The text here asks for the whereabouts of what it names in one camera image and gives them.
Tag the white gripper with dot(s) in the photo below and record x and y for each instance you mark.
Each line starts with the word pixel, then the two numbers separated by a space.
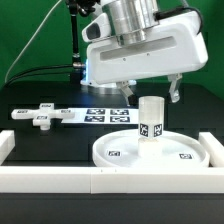
pixel 175 45

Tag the white round table top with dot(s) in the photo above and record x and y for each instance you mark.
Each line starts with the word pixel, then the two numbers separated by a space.
pixel 127 149

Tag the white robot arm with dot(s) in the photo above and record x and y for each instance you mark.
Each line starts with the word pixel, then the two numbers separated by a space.
pixel 133 39

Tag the white sheet with markers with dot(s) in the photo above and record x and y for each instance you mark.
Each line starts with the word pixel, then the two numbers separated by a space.
pixel 103 116

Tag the white right fence block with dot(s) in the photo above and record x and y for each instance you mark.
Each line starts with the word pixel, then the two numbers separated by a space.
pixel 214 148

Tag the white fence block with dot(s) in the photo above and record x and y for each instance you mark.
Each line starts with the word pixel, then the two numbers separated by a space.
pixel 7 143
pixel 214 148

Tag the white cross-shaped table base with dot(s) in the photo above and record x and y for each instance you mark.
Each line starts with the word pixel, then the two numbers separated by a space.
pixel 42 116

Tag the white left fence block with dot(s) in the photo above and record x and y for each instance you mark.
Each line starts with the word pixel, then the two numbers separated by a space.
pixel 7 143

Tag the white front fence bar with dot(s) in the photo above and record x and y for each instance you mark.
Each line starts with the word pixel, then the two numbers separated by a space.
pixel 95 180

